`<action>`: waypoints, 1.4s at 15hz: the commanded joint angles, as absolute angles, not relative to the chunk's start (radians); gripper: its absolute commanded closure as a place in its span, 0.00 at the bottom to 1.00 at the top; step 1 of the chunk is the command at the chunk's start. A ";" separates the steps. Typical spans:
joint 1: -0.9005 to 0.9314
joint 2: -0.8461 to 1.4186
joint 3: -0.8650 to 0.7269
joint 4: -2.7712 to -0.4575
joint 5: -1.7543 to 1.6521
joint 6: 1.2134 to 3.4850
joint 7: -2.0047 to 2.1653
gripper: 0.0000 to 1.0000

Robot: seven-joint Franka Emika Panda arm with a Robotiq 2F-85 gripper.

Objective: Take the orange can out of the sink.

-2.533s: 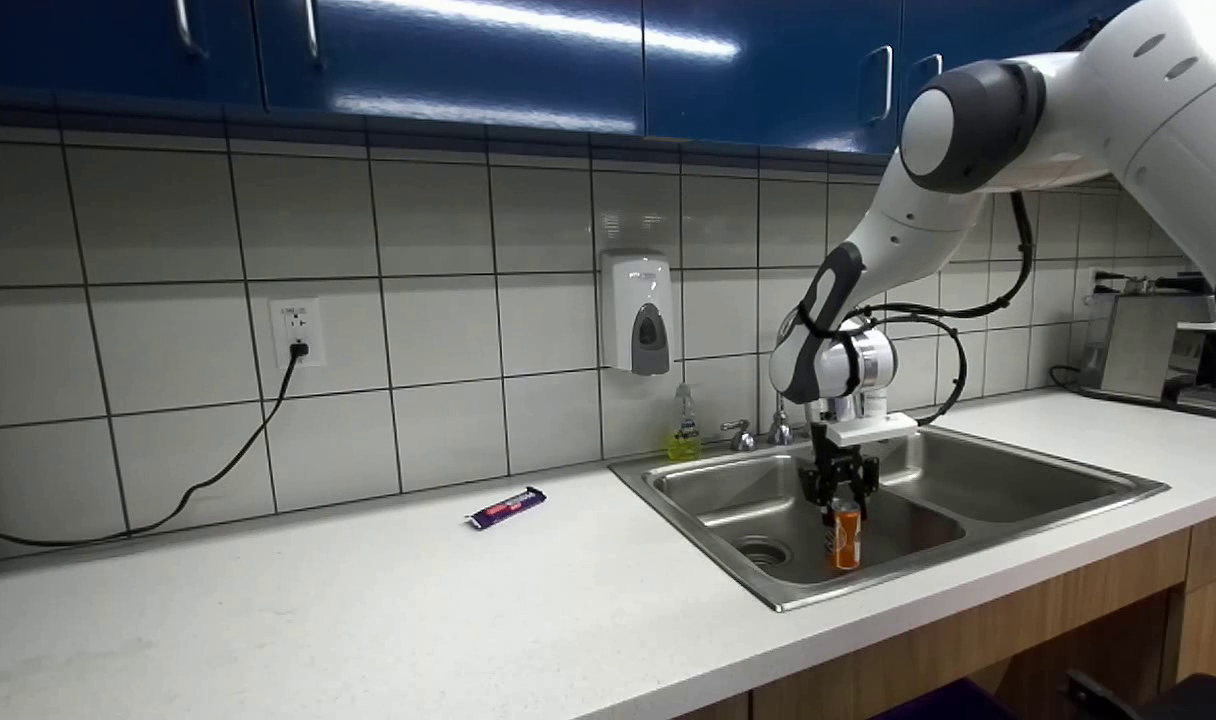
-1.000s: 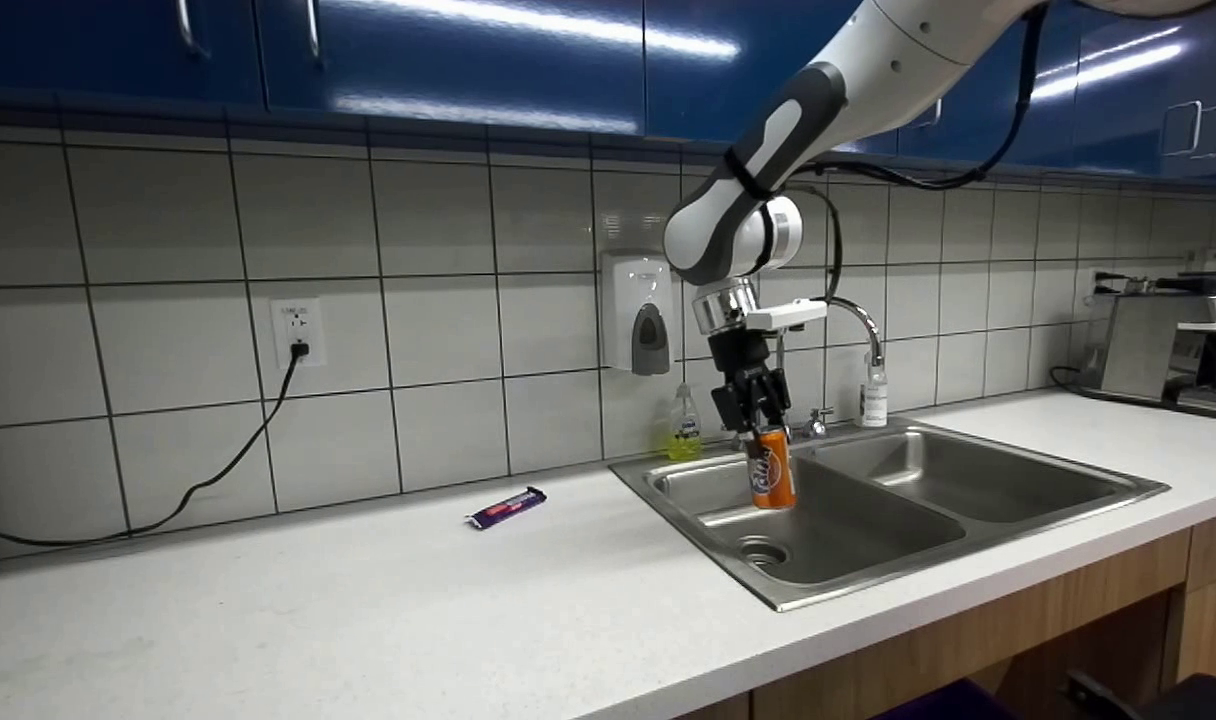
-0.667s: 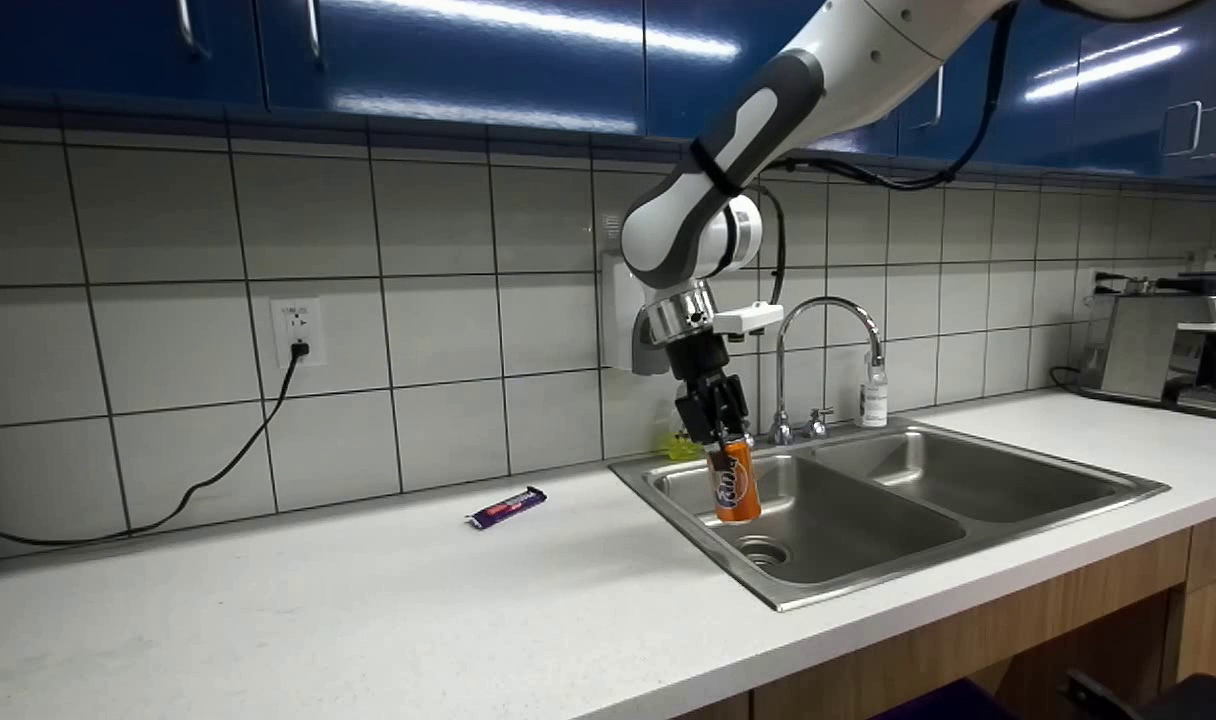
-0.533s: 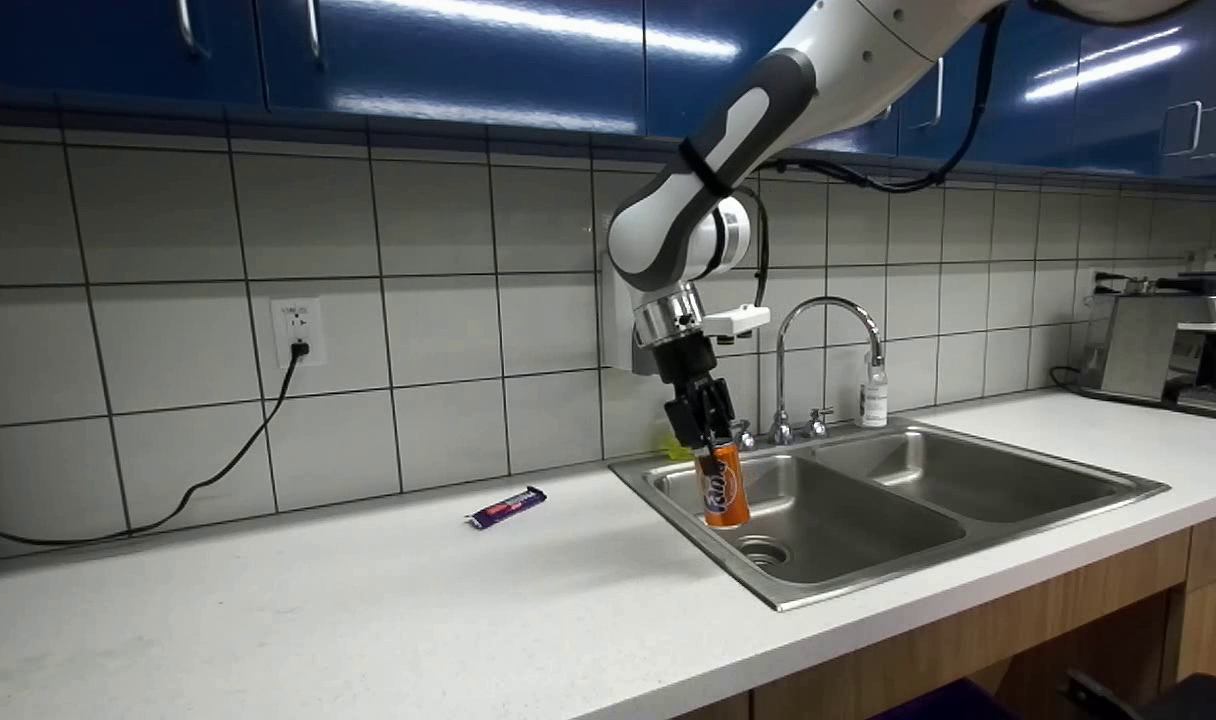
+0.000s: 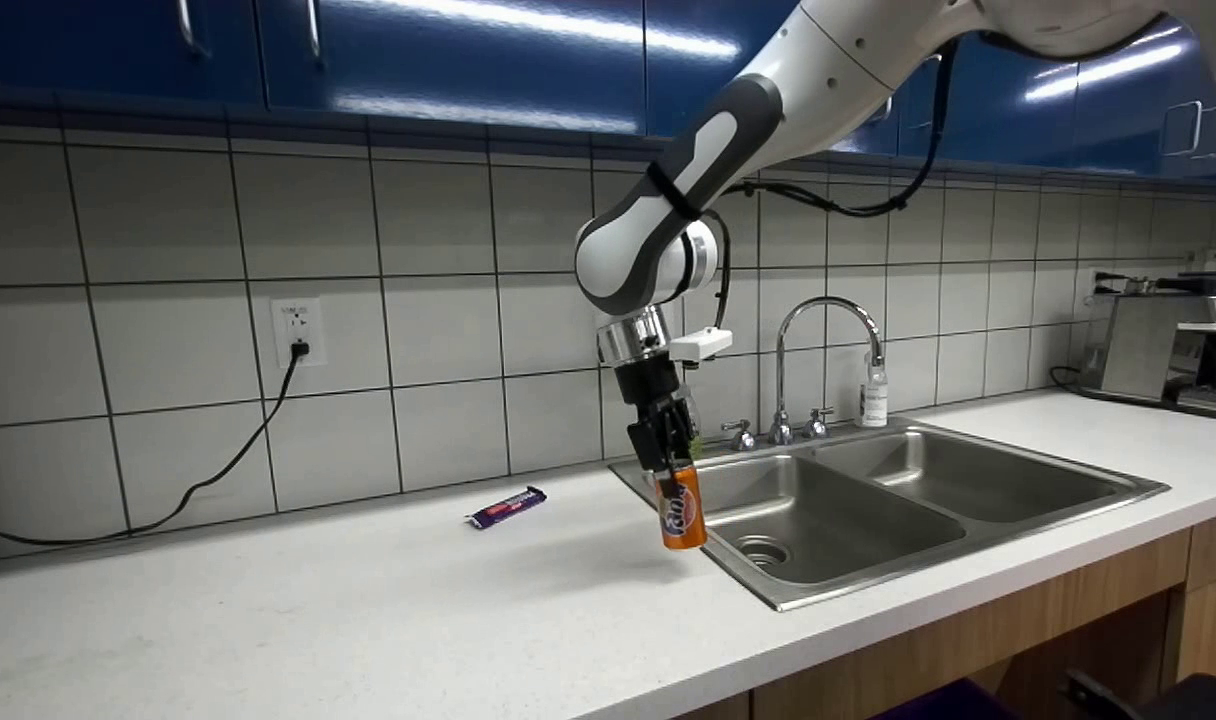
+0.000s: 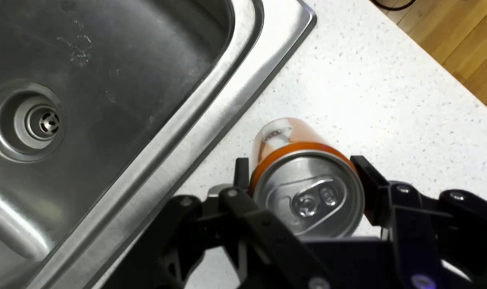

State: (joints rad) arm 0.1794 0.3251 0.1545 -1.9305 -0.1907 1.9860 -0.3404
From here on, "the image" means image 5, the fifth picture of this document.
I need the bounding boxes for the black power cord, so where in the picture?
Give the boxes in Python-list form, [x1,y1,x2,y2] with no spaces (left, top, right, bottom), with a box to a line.
[0,341,313,553]

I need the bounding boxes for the silver countertop appliance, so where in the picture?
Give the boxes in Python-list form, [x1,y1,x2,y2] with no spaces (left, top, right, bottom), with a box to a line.
[1086,269,1216,421]

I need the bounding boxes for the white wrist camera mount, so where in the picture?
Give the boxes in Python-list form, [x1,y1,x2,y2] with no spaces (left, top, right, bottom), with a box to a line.
[665,322,739,367]

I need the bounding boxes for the blue upper cabinets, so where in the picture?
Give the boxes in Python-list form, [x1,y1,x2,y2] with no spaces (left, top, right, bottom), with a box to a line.
[0,0,1216,193]

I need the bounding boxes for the wooden lower cabinets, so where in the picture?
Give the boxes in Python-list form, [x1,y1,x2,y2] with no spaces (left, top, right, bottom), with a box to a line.
[681,511,1216,720]

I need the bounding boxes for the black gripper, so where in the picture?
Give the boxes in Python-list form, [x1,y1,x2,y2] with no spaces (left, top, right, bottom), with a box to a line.
[613,349,706,480]

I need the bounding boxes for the purple candy bar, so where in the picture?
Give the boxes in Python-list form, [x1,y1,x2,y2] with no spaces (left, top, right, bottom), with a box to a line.
[465,483,554,535]

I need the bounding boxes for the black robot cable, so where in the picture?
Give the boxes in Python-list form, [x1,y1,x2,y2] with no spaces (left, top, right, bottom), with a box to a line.
[713,35,968,290]

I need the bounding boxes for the black chair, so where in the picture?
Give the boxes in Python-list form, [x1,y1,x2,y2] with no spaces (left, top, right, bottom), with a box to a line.
[1060,669,1216,720]

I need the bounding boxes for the clear soap bottle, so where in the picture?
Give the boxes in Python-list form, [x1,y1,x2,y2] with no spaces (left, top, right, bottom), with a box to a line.
[858,349,895,430]

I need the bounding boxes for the steel double sink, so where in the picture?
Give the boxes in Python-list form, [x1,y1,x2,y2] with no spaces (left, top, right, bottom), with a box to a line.
[609,421,1167,617]

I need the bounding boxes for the chrome gooseneck faucet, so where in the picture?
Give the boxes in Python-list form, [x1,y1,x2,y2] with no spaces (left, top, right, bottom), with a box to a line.
[770,290,892,448]

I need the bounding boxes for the white wall outlet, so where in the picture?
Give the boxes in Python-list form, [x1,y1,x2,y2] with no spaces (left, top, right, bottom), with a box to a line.
[269,297,330,371]

